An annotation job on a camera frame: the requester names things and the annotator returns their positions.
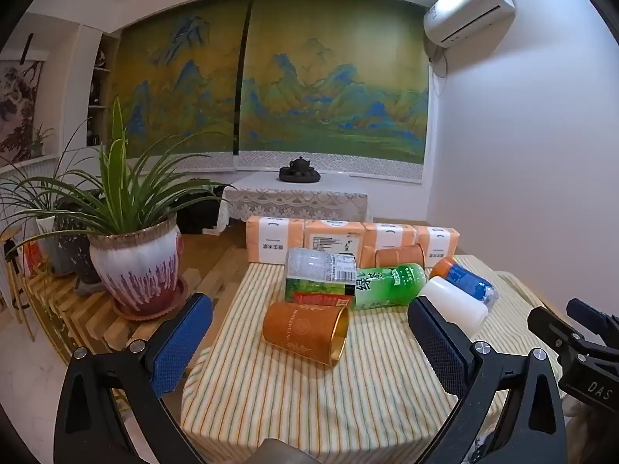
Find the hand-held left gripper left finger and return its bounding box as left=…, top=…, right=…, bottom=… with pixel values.
left=53, top=292, right=216, bottom=464

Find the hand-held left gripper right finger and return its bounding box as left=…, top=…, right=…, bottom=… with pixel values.
left=407, top=295, right=568, bottom=464

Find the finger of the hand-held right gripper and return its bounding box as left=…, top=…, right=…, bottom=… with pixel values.
left=566, top=298, right=619, bottom=333
left=527, top=305, right=590, bottom=356

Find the orange gold-rimmed cup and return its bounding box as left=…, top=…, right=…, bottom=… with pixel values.
left=262, top=300, right=350, bottom=367

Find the plain orange paper cup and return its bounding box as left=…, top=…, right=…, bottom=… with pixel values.
left=374, top=244, right=427, bottom=272

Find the reddish pot saucer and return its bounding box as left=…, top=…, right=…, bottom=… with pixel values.
left=111, top=277, right=190, bottom=321

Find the white bottle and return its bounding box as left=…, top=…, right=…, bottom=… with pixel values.
left=418, top=276, right=489, bottom=336

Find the blue bottle with orange cap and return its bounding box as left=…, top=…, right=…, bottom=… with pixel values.
left=430, top=256, right=499, bottom=308

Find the green tea bottle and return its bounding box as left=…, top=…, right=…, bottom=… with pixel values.
left=354, top=263, right=427, bottom=311

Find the wooden slatted bench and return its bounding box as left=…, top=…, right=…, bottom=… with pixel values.
left=23, top=232, right=253, bottom=364

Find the plant in white purple pot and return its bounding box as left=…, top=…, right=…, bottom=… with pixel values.
left=10, top=97, right=234, bottom=315

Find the orange tissue pack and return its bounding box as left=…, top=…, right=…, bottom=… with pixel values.
left=362, top=222, right=418, bottom=263
left=245, top=215, right=307, bottom=266
left=415, top=225, right=460, bottom=270
left=303, top=219, right=366, bottom=270

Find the striped tablecloth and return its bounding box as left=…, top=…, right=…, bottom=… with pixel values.
left=179, top=253, right=564, bottom=464

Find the dark bag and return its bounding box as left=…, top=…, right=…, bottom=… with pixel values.
left=176, top=179, right=229, bottom=235

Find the plant in grey pot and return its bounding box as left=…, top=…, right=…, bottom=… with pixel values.
left=0, top=121, right=104, bottom=284

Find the green and red packet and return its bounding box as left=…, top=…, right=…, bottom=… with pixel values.
left=284, top=276, right=357, bottom=309

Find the clear plastic water bottle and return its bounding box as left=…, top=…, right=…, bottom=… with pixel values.
left=285, top=247, right=359, bottom=295

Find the orange packet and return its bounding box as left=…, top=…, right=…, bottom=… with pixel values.
left=23, top=241, right=50, bottom=277

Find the wooden stool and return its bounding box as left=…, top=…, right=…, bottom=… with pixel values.
left=0, top=224, right=34, bottom=340

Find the lace covered table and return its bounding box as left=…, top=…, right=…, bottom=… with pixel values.
left=216, top=171, right=373, bottom=234

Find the dark tea set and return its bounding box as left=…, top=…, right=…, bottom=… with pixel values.
left=279, top=155, right=321, bottom=184

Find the landscape painting blind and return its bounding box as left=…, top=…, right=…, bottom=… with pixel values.
left=236, top=0, right=432, bottom=185
left=108, top=0, right=253, bottom=173

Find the hanging scroll painting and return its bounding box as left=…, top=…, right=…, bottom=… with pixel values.
left=0, top=33, right=45, bottom=165

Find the white air conditioner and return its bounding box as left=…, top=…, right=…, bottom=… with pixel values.
left=423, top=0, right=516, bottom=49

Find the wall shelf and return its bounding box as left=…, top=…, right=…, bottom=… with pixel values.
left=86, top=33, right=121, bottom=148

